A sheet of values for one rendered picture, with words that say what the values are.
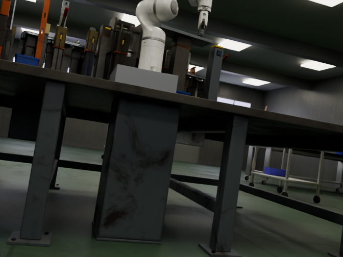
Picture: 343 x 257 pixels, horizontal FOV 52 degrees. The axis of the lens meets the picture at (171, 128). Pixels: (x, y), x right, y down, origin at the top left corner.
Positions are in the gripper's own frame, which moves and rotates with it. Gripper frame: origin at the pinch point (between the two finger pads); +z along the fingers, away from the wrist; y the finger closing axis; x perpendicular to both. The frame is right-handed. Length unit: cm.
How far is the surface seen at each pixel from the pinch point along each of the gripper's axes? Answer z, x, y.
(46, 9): 5, 91, -19
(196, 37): 3.9, 3.1, -7.4
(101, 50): 22, 58, -14
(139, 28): 2.4, 38.9, -3.9
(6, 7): 11, 109, -29
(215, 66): 17.0, -12.4, 3.0
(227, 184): 86, -18, -55
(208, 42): 4.0, -5.2, -3.7
